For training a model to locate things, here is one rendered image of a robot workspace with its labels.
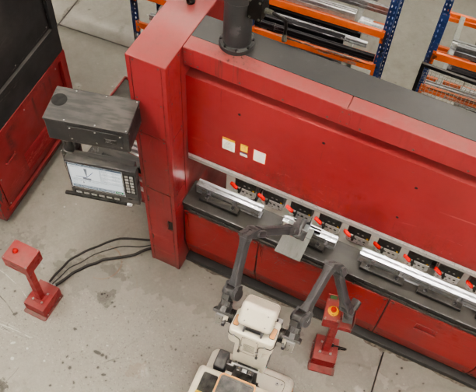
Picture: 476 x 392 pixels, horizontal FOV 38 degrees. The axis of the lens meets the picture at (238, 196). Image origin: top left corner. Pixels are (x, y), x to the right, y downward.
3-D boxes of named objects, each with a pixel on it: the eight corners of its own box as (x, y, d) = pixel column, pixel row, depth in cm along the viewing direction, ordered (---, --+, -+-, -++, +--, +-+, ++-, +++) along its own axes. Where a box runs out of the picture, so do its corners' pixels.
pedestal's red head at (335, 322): (320, 325, 464) (324, 314, 449) (325, 304, 473) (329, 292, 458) (350, 333, 462) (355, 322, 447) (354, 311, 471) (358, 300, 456)
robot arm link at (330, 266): (325, 253, 411) (338, 259, 405) (334, 261, 421) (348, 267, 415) (288, 318, 404) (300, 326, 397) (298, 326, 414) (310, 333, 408)
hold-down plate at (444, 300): (415, 293, 456) (416, 291, 454) (418, 286, 459) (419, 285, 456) (460, 312, 450) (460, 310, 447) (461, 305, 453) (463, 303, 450)
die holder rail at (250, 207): (196, 191, 494) (196, 183, 486) (200, 185, 497) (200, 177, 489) (260, 218, 483) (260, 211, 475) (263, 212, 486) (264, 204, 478)
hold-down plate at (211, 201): (198, 200, 490) (198, 197, 487) (202, 194, 492) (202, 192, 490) (236, 216, 483) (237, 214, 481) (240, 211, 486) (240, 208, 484)
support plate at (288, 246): (274, 250, 456) (274, 250, 456) (289, 220, 470) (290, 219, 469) (299, 262, 453) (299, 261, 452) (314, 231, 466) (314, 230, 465)
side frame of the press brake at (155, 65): (152, 257, 562) (124, 53, 369) (200, 180, 605) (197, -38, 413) (179, 270, 556) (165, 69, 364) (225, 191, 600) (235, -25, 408)
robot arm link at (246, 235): (237, 225, 403) (250, 230, 397) (251, 223, 414) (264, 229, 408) (220, 295, 413) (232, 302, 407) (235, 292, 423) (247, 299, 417)
